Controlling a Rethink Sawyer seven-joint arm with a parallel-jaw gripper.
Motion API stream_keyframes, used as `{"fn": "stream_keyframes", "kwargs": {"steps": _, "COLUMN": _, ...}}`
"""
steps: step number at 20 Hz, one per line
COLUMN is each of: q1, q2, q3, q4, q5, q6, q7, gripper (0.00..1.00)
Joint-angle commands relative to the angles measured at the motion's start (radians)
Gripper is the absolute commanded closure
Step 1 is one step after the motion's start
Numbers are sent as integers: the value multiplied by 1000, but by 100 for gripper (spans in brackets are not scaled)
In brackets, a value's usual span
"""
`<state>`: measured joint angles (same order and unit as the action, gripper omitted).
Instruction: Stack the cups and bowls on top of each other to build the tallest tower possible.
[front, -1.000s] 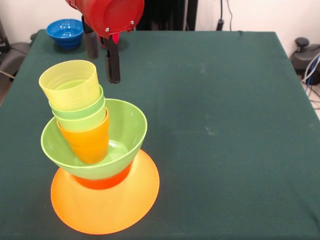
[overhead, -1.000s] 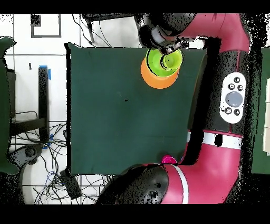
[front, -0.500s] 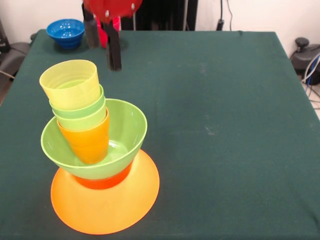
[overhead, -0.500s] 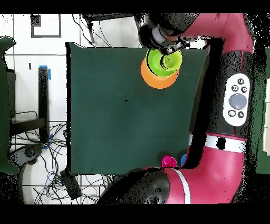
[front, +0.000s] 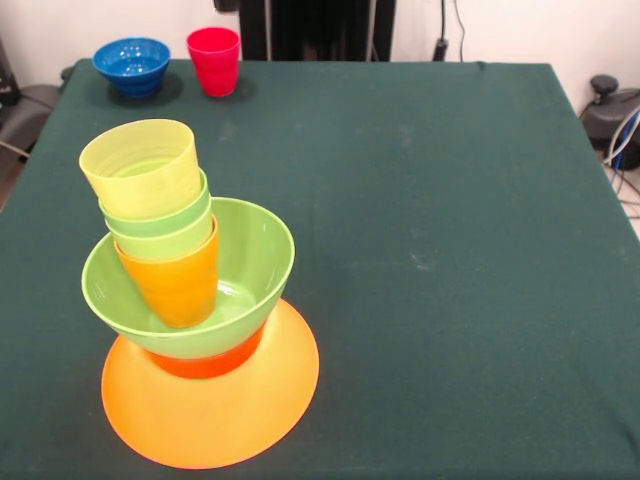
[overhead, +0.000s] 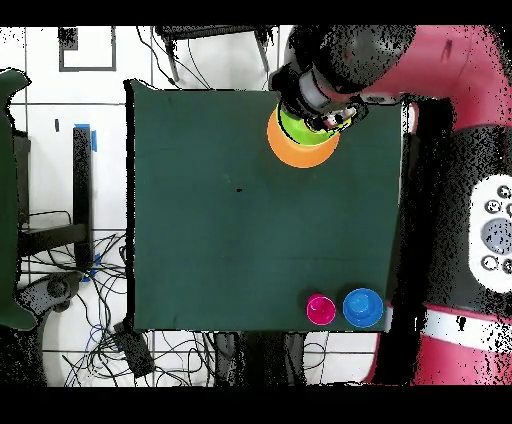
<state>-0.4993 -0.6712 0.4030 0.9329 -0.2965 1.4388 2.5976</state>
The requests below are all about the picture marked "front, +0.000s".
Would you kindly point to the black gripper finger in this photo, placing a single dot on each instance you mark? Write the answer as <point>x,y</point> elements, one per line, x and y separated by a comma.
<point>227,6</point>

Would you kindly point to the blue bowl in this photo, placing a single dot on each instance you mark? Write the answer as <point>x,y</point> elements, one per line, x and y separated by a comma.
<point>130,65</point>

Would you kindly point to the yellow cup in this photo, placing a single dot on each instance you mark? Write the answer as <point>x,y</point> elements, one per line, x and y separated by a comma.
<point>150,190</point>

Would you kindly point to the green cup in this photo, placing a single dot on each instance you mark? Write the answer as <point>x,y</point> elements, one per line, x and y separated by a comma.
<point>155,227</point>

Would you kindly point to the lime cup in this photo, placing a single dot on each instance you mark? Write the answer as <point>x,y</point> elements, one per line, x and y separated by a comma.
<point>170,245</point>

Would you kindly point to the green bowl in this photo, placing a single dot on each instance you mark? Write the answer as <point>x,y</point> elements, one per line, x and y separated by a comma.
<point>260,280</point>

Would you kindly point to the orange cup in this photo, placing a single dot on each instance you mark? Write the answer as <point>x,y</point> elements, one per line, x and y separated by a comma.
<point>180,290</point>

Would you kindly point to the red-orange bowl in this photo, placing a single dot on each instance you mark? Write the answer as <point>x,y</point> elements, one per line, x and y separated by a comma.
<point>210,362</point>

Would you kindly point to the large orange bowl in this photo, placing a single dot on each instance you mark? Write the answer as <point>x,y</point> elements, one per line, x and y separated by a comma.
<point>210,425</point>

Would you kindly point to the pink cup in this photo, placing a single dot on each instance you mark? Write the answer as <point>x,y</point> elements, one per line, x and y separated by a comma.
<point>215,65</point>

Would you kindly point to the black equipment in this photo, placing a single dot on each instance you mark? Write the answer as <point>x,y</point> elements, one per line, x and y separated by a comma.
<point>6,70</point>

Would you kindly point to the dark green tablecloth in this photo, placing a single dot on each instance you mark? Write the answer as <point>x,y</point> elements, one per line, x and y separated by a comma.
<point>450,325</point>

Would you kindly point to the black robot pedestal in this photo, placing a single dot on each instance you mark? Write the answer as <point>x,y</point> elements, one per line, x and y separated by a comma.
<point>320,30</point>

